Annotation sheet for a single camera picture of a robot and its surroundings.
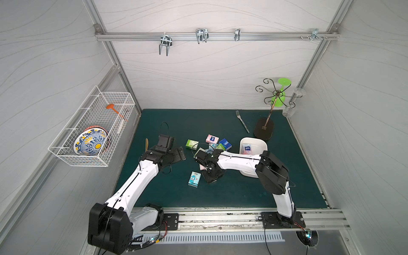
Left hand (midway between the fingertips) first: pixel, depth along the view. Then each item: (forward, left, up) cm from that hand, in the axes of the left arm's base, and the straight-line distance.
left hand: (177, 156), depth 83 cm
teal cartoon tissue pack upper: (+13, -19, -10) cm, 25 cm away
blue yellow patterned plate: (-6, +31, +22) cm, 38 cm away
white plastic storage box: (+14, -48, -10) cm, 51 cm away
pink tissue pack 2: (+18, -19, -9) cm, 28 cm away
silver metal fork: (+42, -39, -12) cm, 58 cm away
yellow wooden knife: (+16, +24, -11) cm, 31 cm away
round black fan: (-33, -64, -14) cm, 73 cm away
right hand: (-6, -18, -12) cm, 22 cm away
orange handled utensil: (+17, +33, +20) cm, 42 cm away
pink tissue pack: (+9, -40, -7) cm, 41 cm away
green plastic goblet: (+25, -54, +18) cm, 62 cm away
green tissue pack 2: (+11, -24, -7) cm, 27 cm away
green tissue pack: (+14, -6, -9) cm, 18 cm away
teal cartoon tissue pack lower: (-8, -9, -11) cm, 16 cm away
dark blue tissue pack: (+14, -27, -9) cm, 32 cm away
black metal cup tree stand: (+29, -54, -9) cm, 62 cm away
